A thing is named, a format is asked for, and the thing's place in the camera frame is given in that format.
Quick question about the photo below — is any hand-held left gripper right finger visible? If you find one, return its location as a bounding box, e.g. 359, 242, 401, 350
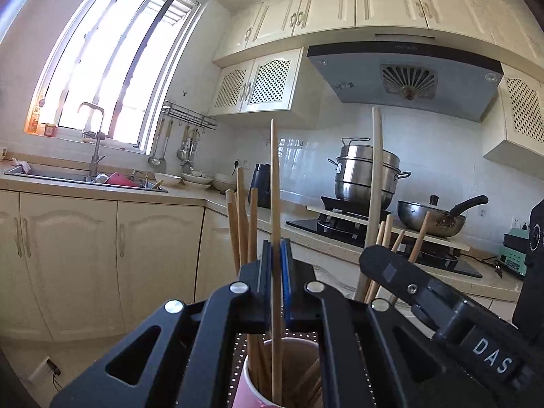
279, 240, 499, 408

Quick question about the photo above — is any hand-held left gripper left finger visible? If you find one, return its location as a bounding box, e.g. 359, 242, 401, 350
50, 240, 273, 408

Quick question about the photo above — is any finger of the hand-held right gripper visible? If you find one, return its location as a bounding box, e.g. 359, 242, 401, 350
359, 244, 465, 333

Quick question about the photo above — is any bunch of wooden chopsticks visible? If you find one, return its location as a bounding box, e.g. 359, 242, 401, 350
225, 167, 431, 408

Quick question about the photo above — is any wooden chopstick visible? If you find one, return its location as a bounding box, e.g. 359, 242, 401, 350
270, 119, 283, 404
354, 106, 383, 302

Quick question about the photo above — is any pink cup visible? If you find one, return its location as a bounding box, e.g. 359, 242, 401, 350
232, 337, 324, 408

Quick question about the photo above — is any light wooden board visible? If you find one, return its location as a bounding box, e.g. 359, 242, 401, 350
306, 205, 470, 252

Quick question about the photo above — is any black gas stove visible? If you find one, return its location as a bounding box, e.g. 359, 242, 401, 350
286, 195, 483, 279

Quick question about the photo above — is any green electric grill appliance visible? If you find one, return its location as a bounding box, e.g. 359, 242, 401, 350
497, 227, 530, 276

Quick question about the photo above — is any black electric kettle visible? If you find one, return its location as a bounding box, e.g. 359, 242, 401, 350
249, 163, 273, 209

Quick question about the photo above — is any stainless steel steamer pot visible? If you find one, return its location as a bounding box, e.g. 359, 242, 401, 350
328, 137, 412, 212

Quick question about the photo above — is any hanging metal skimmer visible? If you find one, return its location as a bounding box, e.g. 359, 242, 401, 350
185, 130, 200, 168

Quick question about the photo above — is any hanging metal spoon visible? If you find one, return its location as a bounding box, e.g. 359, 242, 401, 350
176, 126, 190, 162

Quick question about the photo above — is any hanging metal ladle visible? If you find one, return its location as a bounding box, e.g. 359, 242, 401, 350
148, 120, 166, 166

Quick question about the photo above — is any red dish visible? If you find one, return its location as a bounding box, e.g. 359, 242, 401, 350
105, 172, 139, 188

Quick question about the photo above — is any grey range hood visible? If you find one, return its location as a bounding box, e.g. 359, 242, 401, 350
307, 33, 504, 123

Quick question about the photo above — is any cream lattice door cabinet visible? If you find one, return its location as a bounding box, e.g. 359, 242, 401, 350
482, 63, 544, 171
207, 48, 319, 130

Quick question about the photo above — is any metal sink faucet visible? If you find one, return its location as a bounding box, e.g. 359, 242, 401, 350
78, 102, 106, 181

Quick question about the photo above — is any stainless steel sink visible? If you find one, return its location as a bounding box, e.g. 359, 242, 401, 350
4, 166, 168, 194

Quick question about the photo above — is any cream upper cabinet row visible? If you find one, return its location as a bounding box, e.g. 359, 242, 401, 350
212, 0, 544, 66

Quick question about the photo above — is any barred kitchen window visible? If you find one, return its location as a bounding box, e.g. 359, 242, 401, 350
23, 0, 200, 156

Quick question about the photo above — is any orange bottle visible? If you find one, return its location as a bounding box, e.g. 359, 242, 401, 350
25, 106, 41, 134

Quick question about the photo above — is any steel wok with black handle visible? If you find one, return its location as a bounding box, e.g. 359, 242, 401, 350
397, 194, 489, 239

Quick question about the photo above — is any metal wall utensil rack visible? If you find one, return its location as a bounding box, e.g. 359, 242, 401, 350
162, 101, 217, 130

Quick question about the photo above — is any low wall socket with plug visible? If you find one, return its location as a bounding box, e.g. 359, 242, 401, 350
28, 356, 64, 388

